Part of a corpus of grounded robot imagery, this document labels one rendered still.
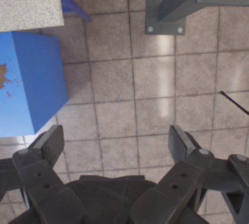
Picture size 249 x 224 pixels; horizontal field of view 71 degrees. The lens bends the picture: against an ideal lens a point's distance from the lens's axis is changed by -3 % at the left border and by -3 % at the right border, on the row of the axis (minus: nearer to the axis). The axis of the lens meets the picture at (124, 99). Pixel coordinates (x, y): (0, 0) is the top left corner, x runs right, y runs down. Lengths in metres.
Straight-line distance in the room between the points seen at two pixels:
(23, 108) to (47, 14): 0.47
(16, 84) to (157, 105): 1.03
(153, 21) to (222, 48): 0.58
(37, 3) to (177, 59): 1.06
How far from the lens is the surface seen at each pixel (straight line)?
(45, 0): 0.72
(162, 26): 1.43
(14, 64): 0.94
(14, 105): 0.99
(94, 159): 1.73
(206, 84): 1.59
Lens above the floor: 1.41
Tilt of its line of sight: 74 degrees down
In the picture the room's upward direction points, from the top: 177 degrees clockwise
